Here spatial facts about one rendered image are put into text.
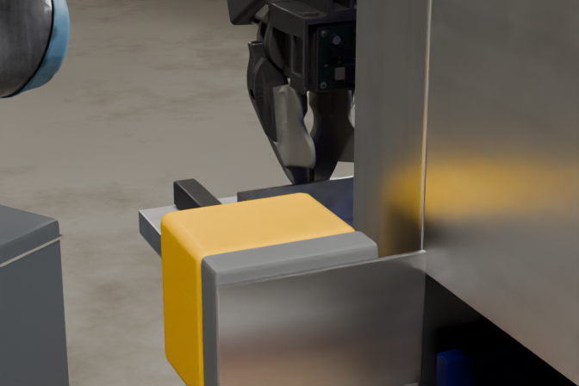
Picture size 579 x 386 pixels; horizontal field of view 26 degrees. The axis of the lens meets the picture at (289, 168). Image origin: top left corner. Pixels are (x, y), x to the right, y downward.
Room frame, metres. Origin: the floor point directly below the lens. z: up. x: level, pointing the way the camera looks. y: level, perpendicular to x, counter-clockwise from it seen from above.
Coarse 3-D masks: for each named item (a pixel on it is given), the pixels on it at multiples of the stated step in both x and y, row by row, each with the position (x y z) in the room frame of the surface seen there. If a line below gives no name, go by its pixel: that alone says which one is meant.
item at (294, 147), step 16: (288, 96) 0.86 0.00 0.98; (304, 96) 0.88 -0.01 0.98; (288, 112) 0.87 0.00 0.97; (304, 112) 0.88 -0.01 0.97; (288, 128) 0.87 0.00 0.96; (304, 128) 0.85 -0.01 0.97; (272, 144) 0.87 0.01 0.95; (288, 144) 0.87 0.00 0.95; (304, 144) 0.84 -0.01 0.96; (288, 160) 0.87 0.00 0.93; (304, 160) 0.84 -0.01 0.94; (288, 176) 0.87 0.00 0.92; (304, 176) 0.88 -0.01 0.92
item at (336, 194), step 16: (352, 176) 0.89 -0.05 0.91; (240, 192) 0.85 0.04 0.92; (256, 192) 0.86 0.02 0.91; (272, 192) 0.86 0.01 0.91; (288, 192) 0.87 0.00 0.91; (304, 192) 0.87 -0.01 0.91; (320, 192) 0.88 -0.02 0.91; (336, 192) 0.88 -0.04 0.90; (352, 192) 0.89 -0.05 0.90; (336, 208) 0.88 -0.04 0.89; (352, 208) 0.89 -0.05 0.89
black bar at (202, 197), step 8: (176, 184) 0.92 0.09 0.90; (184, 184) 0.91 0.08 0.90; (192, 184) 0.91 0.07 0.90; (200, 184) 0.91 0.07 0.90; (176, 192) 0.92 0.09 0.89; (184, 192) 0.90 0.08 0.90; (192, 192) 0.90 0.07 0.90; (200, 192) 0.90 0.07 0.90; (208, 192) 0.90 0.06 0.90; (176, 200) 0.92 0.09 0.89; (184, 200) 0.90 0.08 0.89; (192, 200) 0.88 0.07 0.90; (200, 200) 0.88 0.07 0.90; (208, 200) 0.88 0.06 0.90; (216, 200) 0.88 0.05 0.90; (184, 208) 0.90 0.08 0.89; (192, 208) 0.88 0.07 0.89
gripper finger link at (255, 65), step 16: (256, 48) 0.87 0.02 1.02; (256, 64) 0.87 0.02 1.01; (272, 64) 0.87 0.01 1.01; (256, 80) 0.86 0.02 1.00; (272, 80) 0.87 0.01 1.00; (256, 96) 0.86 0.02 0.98; (272, 96) 0.87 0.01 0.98; (256, 112) 0.88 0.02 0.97; (272, 112) 0.87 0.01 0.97; (272, 128) 0.87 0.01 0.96
